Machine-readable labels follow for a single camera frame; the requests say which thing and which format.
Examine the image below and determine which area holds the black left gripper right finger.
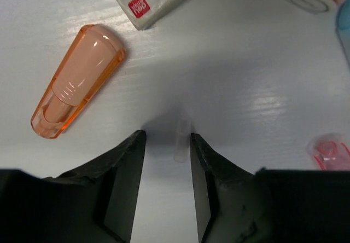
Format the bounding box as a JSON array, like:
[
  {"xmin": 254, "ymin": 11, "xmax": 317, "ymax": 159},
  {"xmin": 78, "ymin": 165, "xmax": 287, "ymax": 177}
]
[{"xmin": 190, "ymin": 133, "xmax": 349, "ymax": 242}]

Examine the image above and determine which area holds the blue highlighter marker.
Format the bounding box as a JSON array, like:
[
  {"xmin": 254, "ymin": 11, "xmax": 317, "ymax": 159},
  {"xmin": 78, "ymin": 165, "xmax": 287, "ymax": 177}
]
[{"xmin": 336, "ymin": 0, "xmax": 350, "ymax": 66}]

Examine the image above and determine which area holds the pink capsule correction tape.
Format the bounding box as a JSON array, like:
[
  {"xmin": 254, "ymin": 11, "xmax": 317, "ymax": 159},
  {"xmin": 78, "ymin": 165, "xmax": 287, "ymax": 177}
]
[{"xmin": 306, "ymin": 133, "xmax": 349, "ymax": 171}]

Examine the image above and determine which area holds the orange capsule correction tape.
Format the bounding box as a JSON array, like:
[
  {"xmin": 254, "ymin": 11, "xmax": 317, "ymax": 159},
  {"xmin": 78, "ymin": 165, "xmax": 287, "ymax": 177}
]
[{"xmin": 31, "ymin": 24, "xmax": 126, "ymax": 139}]

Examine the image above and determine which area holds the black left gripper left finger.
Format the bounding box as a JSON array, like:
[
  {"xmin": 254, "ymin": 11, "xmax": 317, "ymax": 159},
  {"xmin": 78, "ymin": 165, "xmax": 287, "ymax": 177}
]
[{"xmin": 1, "ymin": 130, "xmax": 147, "ymax": 242}]

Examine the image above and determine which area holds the clear pen cap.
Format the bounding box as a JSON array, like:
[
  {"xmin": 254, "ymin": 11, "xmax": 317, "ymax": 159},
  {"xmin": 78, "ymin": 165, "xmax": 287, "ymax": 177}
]
[{"xmin": 174, "ymin": 117, "xmax": 191, "ymax": 163}]

